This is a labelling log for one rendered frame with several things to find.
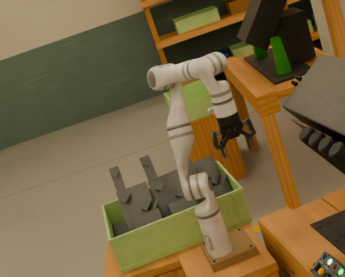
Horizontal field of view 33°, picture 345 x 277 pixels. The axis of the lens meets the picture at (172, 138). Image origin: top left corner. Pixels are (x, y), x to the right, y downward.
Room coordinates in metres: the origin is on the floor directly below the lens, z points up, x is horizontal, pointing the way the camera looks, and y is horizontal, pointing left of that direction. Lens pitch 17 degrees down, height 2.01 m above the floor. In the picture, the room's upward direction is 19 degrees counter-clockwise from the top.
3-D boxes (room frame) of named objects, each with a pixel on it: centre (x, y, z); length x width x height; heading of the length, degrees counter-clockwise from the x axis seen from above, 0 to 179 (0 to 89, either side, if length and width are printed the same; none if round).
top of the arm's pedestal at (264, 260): (2.01, -0.04, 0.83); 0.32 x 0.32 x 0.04; 5
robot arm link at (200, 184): (2.01, -0.03, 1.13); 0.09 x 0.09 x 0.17; 76
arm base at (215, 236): (2.01, -0.03, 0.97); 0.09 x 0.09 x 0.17; 11
